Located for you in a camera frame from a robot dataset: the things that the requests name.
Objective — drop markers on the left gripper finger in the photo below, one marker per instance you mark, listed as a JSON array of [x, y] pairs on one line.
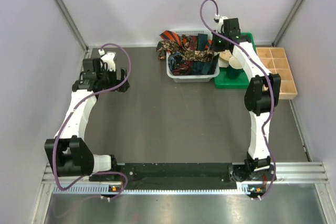
[[124, 87], [123, 74]]

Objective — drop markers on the brown floral tie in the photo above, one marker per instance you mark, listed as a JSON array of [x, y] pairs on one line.
[[186, 53]]

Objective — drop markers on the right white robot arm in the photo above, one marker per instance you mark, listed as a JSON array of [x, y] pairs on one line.
[[261, 96]]

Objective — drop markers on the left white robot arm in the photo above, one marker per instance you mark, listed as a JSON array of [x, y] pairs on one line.
[[67, 152]]

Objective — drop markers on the blue patterned tie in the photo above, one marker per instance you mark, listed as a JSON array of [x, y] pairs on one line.
[[174, 61]]

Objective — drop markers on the orange navy striped tie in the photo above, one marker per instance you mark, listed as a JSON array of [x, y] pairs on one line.
[[170, 38]]

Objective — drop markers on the dark teal tie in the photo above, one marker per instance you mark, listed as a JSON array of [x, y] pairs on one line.
[[201, 67]]

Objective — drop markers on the dark red patterned tie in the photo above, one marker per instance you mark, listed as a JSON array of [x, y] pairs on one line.
[[189, 42]]

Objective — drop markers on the white plastic basket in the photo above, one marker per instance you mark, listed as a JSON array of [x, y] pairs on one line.
[[191, 78]]

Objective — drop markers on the green plastic tray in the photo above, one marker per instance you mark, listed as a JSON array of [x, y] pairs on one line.
[[223, 82]]

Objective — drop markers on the beige floral plate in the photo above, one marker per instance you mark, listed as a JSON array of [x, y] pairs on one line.
[[225, 55]]

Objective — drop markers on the dark green white mug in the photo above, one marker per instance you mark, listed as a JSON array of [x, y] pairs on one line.
[[234, 68]]

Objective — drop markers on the wooden compartment box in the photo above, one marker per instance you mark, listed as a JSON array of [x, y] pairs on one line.
[[276, 61]]

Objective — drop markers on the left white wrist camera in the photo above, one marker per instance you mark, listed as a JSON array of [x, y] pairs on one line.
[[108, 59]]

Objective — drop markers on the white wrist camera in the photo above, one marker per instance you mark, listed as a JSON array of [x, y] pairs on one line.
[[219, 20], [108, 59]]

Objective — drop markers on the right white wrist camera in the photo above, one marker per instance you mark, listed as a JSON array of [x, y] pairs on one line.
[[219, 20]]

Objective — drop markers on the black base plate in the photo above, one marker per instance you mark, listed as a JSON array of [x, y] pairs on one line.
[[189, 176]]

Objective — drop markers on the aluminium frame rail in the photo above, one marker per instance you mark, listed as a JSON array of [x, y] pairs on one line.
[[286, 173]]

